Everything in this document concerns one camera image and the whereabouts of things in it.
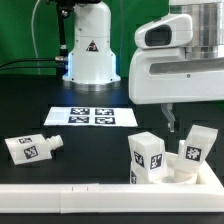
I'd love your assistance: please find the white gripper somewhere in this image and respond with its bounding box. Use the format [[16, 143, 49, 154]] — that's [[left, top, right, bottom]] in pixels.
[[129, 48, 224, 132]]

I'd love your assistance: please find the white L-shaped fence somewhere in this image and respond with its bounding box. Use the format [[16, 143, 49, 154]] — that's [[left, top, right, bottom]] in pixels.
[[0, 165, 224, 214]]

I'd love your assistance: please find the white marker sheet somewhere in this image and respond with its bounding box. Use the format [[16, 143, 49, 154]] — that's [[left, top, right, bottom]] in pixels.
[[44, 107, 137, 127]]

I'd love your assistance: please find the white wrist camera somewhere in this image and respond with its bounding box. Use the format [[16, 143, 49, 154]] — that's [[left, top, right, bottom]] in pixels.
[[134, 14, 193, 49]]

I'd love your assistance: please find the white thin cable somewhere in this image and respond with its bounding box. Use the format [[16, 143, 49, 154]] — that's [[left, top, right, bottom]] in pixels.
[[30, 0, 44, 76]]

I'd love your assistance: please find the black cable upper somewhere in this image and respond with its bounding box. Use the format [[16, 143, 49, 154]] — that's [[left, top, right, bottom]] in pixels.
[[0, 57, 69, 69]]

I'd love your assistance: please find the black cable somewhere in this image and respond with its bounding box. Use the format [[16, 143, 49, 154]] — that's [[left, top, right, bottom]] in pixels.
[[0, 57, 69, 69], [0, 64, 69, 73]]

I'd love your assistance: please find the black cable lower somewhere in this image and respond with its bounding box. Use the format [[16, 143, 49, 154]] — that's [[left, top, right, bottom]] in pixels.
[[0, 64, 69, 73]]

